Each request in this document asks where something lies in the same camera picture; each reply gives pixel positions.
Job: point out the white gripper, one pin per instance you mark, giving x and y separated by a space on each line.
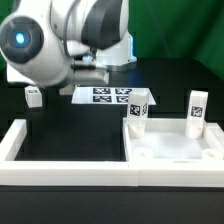
85 72

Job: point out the white square table top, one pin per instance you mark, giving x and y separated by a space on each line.
164 139

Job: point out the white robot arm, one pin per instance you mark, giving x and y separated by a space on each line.
57 43

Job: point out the white U-shaped fence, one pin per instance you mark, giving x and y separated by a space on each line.
192 173

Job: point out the white marker base plate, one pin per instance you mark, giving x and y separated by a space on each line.
102 95

